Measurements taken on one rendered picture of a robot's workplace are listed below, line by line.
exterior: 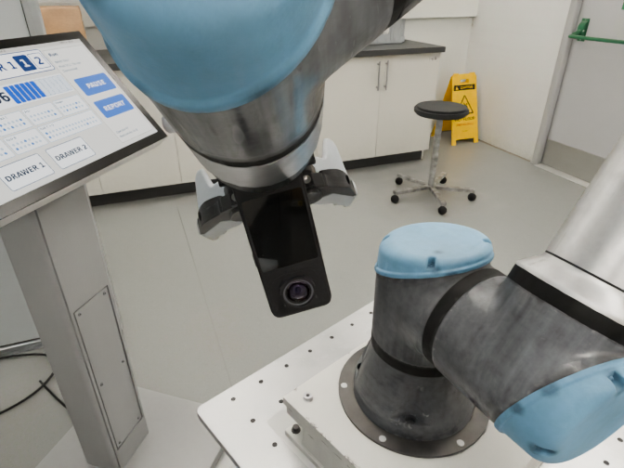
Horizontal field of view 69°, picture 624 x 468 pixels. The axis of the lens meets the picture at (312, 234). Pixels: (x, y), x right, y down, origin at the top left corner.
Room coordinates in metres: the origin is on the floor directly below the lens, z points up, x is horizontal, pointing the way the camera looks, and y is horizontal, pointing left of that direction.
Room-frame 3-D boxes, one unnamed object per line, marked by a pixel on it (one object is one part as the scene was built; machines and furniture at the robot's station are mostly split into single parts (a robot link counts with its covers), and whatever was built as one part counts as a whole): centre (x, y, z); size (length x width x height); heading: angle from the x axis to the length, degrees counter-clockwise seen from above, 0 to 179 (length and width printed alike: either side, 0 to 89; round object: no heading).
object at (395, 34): (3.85, -0.48, 0.99); 0.40 x 0.31 x 0.17; 111
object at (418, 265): (0.41, -0.13, 1.00); 0.13 x 0.12 x 0.14; 28
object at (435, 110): (2.88, -0.80, 0.31); 0.59 x 0.56 x 0.62; 21
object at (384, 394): (0.41, -0.13, 0.88); 0.15 x 0.15 x 0.10
